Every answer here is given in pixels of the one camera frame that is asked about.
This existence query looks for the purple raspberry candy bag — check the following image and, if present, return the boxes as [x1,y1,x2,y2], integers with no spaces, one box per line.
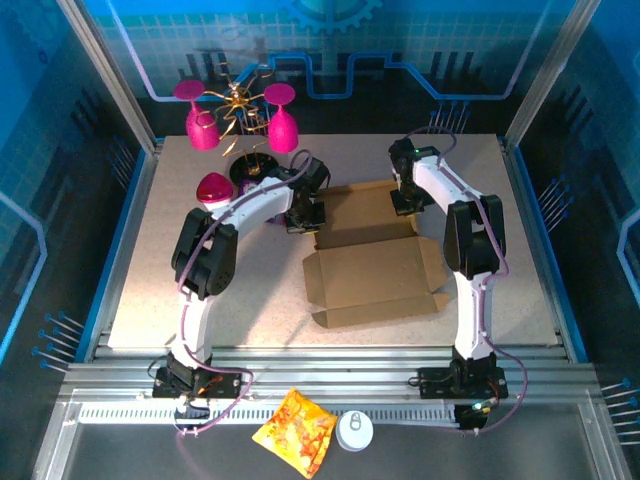
[235,177,289,226]

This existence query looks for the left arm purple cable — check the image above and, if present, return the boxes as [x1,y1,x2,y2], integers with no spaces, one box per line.
[172,148,315,439]

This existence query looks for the pink wine glass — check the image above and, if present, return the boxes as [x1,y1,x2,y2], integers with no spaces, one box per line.
[172,79,222,152]
[262,83,300,154]

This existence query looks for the yellow orange snack bag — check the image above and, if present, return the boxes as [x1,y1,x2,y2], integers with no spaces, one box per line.
[251,387,339,480]

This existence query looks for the black circuit board with led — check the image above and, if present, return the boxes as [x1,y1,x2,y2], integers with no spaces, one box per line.
[457,399,496,432]

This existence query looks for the aluminium side rail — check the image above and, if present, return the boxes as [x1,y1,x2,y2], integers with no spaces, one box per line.
[499,137,576,361]
[89,139,166,361]

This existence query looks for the white cable connector module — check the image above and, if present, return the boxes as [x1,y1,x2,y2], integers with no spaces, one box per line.
[174,397,211,421]

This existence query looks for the white cup with pink lid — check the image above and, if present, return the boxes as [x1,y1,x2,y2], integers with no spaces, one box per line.
[195,172,235,205]

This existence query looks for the white round lid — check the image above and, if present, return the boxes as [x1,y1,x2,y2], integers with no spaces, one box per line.
[334,409,375,453]

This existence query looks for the brown cardboard paper box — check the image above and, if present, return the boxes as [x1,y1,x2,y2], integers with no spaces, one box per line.
[302,179,451,330]

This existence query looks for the gold wire glass rack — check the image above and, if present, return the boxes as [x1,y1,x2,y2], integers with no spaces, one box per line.
[199,54,282,184]

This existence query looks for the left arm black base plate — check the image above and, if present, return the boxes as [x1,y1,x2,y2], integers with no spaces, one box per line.
[151,366,242,400]

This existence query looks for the aluminium frame post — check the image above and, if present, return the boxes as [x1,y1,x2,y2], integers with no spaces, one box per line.
[502,0,601,151]
[55,0,162,154]

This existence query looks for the aluminium cross rail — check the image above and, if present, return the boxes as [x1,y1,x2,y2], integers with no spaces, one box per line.
[59,344,604,405]

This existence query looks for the white slotted cable duct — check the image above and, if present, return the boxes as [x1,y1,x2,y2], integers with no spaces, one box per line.
[77,403,459,426]

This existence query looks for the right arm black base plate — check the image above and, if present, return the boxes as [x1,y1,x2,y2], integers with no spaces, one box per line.
[417,366,509,400]

